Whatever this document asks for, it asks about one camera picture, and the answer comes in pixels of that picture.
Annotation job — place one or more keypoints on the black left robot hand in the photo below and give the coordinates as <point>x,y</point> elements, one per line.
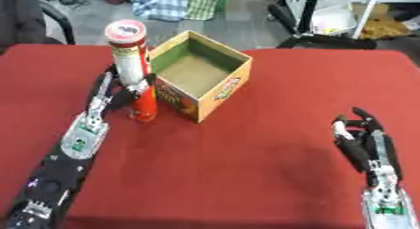
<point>104,95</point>

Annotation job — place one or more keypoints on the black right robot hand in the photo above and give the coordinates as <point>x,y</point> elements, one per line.
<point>365,145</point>

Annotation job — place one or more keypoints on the red and white cylindrical bottle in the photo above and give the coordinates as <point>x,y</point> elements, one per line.
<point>133,70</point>

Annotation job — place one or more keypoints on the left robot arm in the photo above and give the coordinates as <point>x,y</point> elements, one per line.
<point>54,176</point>

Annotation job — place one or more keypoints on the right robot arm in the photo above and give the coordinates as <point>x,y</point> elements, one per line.
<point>389,204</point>

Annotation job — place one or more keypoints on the tan cardboard box green inside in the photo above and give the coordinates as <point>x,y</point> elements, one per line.
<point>202,73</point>

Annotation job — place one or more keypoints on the cardboard box with yellow filling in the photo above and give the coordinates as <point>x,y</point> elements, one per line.
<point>383,21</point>

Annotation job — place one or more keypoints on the black chair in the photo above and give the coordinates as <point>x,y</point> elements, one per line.
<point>33,17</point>

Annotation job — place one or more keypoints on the blue checked cloth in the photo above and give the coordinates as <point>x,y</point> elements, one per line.
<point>158,3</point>

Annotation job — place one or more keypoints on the white table leg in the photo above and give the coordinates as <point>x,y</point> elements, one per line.
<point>367,13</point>

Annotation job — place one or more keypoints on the black tripod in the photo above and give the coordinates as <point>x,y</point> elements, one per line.
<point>312,23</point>

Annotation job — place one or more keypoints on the green checked cloth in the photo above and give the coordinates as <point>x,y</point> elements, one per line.
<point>205,3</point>

